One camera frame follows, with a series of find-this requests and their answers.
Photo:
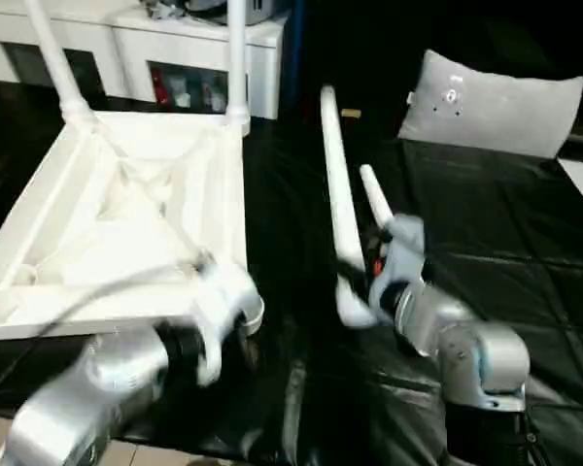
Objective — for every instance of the white cabinet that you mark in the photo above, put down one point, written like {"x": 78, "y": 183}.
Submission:
{"x": 175, "y": 53}

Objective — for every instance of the white plastic table leg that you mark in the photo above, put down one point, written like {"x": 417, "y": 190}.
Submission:
{"x": 58, "y": 58}
{"x": 374, "y": 194}
{"x": 237, "y": 58}
{"x": 342, "y": 194}

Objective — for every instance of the small yellow label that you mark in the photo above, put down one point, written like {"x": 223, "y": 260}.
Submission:
{"x": 351, "y": 114}

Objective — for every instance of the black work mat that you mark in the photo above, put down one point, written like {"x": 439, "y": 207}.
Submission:
{"x": 301, "y": 388}

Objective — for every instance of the tangled small items pile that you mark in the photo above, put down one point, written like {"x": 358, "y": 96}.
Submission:
{"x": 165, "y": 10}

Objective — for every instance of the grey bag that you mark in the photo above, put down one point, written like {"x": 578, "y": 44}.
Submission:
{"x": 228, "y": 8}

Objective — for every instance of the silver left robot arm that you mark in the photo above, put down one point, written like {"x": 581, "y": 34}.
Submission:
{"x": 87, "y": 398}

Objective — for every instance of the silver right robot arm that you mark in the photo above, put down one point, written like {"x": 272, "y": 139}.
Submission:
{"x": 466, "y": 359}

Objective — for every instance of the white plastic table top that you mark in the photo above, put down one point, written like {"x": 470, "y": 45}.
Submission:
{"x": 126, "y": 204}

